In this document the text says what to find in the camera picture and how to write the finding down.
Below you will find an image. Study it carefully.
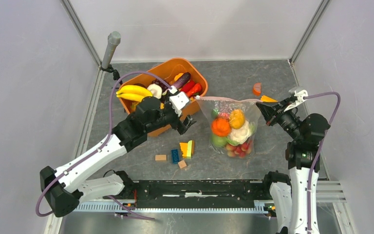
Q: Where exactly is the tan wooden block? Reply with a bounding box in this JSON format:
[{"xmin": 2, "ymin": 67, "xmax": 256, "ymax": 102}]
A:
[{"xmin": 155, "ymin": 155, "xmax": 167, "ymax": 161}]

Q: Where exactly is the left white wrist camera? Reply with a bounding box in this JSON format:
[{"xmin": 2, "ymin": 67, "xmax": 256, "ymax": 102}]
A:
[{"xmin": 169, "ymin": 92, "xmax": 190, "ymax": 117}]

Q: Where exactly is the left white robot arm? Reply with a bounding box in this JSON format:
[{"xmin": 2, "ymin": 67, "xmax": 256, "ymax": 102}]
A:
[{"xmin": 36, "ymin": 92, "xmax": 195, "ymax": 217}]

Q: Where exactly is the yellow toy waffle block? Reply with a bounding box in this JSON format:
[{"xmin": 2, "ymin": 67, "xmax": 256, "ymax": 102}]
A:
[{"xmin": 260, "ymin": 95, "xmax": 278, "ymax": 102}]

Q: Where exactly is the white toy garlic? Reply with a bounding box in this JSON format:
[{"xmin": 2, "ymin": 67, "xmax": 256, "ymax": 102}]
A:
[{"xmin": 147, "ymin": 83, "xmax": 163, "ymax": 99}]

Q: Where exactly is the small tan wooden cube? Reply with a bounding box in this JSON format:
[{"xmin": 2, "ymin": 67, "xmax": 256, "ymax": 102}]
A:
[{"xmin": 178, "ymin": 160, "xmax": 187, "ymax": 169}]

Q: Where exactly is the red lychee bunch toy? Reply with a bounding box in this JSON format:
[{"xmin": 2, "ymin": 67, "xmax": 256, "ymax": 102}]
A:
[{"xmin": 225, "ymin": 139, "xmax": 253, "ymax": 158}]

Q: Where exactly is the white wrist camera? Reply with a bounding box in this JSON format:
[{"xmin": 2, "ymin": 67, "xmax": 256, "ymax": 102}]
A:
[
  {"xmin": 169, "ymin": 92, "xmax": 190, "ymax": 117},
  {"xmin": 284, "ymin": 86, "xmax": 308, "ymax": 112}
]

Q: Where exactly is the orange green layered toy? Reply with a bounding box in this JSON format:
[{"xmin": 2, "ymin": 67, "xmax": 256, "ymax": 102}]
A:
[{"xmin": 179, "ymin": 140, "xmax": 195, "ymax": 158}]

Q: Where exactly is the orange plastic tub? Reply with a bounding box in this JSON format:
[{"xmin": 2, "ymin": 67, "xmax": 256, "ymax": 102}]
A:
[{"xmin": 118, "ymin": 58, "xmax": 208, "ymax": 137}]

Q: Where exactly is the yellow toy banana bunch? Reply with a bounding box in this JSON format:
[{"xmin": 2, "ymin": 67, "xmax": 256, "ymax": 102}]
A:
[{"xmin": 116, "ymin": 85, "xmax": 152, "ymax": 102}]

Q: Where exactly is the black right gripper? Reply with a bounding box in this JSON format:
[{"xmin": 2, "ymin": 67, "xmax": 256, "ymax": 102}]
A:
[{"xmin": 257, "ymin": 97, "xmax": 303, "ymax": 141}]

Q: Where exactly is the purple toy eggplant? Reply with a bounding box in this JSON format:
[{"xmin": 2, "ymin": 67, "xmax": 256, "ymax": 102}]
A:
[{"xmin": 170, "ymin": 72, "xmax": 191, "ymax": 90}]

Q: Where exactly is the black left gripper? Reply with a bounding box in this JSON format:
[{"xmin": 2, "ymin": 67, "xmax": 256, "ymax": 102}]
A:
[{"xmin": 146, "ymin": 91, "xmax": 196, "ymax": 134}]

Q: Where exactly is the blue toy brick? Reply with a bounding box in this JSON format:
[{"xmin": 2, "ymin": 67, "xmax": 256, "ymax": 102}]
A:
[{"xmin": 171, "ymin": 149, "xmax": 180, "ymax": 164}]

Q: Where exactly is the grey microphone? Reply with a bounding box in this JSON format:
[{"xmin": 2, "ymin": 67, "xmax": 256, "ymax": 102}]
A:
[{"xmin": 101, "ymin": 31, "xmax": 121, "ymax": 69}]

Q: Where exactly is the clear zip top bag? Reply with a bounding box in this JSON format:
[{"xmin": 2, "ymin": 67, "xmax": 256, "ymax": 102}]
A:
[{"xmin": 195, "ymin": 96, "xmax": 261, "ymax": 158}]

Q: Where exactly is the orange toy carrot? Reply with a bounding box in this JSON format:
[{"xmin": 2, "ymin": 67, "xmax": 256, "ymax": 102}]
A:
[{"xmin": 186, "ymin": 83, "xmax": 202, "ymax": 97}]

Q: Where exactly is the white toy cauliflower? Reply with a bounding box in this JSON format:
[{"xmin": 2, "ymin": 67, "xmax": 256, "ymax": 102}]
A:
[{"xmin": 227, "ymin": 120, "xmax": 254, "ymax": 146}]

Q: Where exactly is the green toy cabbage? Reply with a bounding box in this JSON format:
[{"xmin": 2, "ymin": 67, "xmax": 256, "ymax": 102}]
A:
[{"xmin": 210, "ymin": 134, "xmax": 228, "ymax": 148}]

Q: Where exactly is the orange semicircle toy block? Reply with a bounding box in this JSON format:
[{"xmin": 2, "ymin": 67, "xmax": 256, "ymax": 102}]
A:
[{"xmin": 252, "ymin": 82, "xmax": 262, "ymax": 96}]

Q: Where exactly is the orange toy pumpkin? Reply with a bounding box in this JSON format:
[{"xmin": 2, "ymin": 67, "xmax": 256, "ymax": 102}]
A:
[{"xmin": 210, "ymin": 117, "xmax": 231, "ymax": 137}]

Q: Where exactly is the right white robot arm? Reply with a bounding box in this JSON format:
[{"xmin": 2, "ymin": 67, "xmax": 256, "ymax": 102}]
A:
[{"xmin": 256, "ymin": 99, "xmax": 330, "ymax": 234}]

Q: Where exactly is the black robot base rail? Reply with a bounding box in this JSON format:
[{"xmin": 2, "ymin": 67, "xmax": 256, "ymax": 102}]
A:
[{"xmin": 102, "ymin": 179, "xmax": 295, "ymax": 209}]

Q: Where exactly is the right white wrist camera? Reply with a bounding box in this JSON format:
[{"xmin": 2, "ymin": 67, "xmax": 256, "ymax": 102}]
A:
[{"xmin": 284, "ymin": 86, "xmax": 308, "ymax": 112}]

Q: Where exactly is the red toy chili pepper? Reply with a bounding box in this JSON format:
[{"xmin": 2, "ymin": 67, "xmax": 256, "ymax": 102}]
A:
[{"xmin": 180, "ymin": 80, "xmax": 196, "ymax": 93}]

